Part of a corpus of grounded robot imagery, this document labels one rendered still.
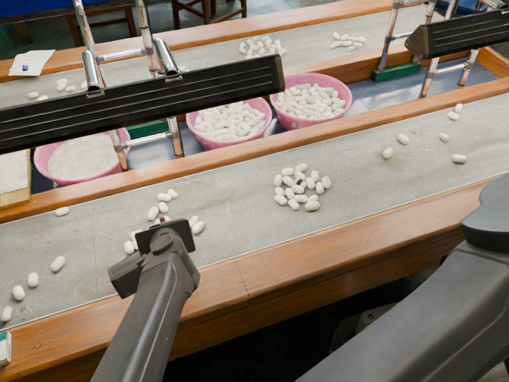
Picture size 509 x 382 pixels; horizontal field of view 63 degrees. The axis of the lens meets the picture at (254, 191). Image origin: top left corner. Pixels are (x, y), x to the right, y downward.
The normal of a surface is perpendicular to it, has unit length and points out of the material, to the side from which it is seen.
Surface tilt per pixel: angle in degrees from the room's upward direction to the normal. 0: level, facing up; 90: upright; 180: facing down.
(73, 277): 0
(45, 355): 0
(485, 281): 40
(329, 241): 0
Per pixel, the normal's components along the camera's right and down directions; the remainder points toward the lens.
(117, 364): -0.37, -0.89
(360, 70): 0.35, 0.69
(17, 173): 0.00, -0.68
